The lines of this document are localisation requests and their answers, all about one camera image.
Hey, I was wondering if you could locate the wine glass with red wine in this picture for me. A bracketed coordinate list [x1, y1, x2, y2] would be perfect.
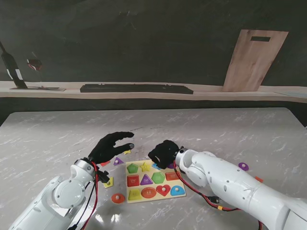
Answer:
[26, 51, 47, 89]

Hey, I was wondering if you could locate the long black tray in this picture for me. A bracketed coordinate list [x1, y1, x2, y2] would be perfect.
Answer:
[80, 83, 194, 95]

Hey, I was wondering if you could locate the wooden shape puzzle board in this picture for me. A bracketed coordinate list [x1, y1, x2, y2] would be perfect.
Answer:
[125, 157, 187, 204]

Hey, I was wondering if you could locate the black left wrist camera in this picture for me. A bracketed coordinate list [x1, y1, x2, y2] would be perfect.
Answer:
[95, 170, 109, 184]

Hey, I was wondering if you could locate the wooden cutting board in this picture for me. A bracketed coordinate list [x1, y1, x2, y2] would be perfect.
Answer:
[222, 29, 289, 92]

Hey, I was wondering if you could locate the orange oval puzzle piece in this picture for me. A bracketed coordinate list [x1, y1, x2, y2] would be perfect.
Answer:
[111, 193, 126, 204]

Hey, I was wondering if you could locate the light wooden shelf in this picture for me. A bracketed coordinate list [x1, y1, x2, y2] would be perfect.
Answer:
[0, 80, 307, 104]

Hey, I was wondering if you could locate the red cable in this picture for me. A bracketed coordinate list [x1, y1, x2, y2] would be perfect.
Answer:
[81, 162, 100, 230]
[173, 164, 264, 230]

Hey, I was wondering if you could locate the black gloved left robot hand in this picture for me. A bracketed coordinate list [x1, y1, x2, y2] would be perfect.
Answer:
[87, 131, 135, 165]

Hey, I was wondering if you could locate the dark wine bottle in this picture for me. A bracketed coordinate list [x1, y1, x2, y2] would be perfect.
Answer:
[0, 42, 28, 89]

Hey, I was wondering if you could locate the black cable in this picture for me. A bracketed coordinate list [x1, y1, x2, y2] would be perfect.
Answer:
[68, 182, 96, 230]

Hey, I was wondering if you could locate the yellow trapezoid puzzle piece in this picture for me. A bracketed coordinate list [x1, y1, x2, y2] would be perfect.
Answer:
[103, 176, 114, 189]

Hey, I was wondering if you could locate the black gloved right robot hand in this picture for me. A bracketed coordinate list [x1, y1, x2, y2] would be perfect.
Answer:
[148, 140, 184, 170]

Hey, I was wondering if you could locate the red heart puzzle piece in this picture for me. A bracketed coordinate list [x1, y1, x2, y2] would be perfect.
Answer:
[156, 184, 171, 197]

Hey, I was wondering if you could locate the blue semicircle puzzle piece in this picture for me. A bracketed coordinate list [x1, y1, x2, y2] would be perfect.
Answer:
[170, 185, 186, 196]

